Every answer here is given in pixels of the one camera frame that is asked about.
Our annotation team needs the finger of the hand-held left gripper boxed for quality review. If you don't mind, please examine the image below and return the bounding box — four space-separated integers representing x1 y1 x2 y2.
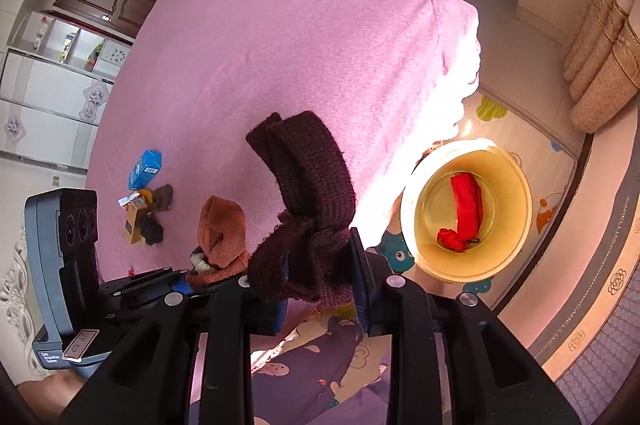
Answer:
100 280 201 321
127 268 188 283

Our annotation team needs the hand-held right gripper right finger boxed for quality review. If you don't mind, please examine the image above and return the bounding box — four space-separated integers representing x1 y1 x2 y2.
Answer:
349 227 583 425

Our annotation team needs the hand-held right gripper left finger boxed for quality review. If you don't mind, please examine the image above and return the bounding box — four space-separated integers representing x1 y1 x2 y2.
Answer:
60 276 287 425

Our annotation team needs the orange knitted hat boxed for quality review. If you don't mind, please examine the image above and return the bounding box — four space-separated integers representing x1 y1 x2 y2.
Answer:
187 196 251 288

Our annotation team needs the yellow plastic bucket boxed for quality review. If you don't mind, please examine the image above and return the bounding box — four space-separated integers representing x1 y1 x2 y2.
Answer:
400 140 532 283

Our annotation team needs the blue cardboard box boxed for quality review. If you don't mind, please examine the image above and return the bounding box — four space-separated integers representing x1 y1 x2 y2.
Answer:
128 149 164 191

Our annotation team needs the maroon knitted scarf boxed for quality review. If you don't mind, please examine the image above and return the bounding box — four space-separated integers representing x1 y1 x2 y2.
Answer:
246 111 358 308

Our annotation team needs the person's left forearm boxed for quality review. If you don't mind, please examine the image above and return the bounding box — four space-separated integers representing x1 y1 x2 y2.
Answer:
17 372 86 412

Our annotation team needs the dark sock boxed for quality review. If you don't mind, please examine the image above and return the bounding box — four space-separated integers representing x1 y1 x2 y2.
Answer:
139 215 165 245

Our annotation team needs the yellow cardboard box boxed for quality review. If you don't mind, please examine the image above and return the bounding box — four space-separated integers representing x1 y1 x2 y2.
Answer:
120 194 152 246

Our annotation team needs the brown knitted sock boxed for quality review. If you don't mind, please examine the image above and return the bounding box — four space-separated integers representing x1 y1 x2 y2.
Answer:
152 184 174 212

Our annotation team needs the red fabric pouch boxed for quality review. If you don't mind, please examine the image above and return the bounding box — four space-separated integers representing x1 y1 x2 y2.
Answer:
436 174 485 252

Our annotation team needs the white flower print wardrobe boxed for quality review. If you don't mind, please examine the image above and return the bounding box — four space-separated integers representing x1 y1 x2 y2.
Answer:
0 10 131 171

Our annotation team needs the cartoon printed play mat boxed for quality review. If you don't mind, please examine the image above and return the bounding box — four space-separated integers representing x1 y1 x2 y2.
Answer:
250 88 581 356

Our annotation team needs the grey floral bordered rug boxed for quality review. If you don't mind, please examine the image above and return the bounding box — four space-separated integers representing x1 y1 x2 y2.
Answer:
495 125 640 425

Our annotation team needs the pink bed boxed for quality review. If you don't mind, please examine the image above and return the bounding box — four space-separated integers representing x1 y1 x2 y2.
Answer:
85 0 483 306

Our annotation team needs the beige curtain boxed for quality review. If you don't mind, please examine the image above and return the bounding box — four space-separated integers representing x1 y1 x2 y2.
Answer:
562 0 640 133

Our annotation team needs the tufted headboard carved frame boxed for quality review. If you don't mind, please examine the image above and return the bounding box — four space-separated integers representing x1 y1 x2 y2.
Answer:
0 225 46 381

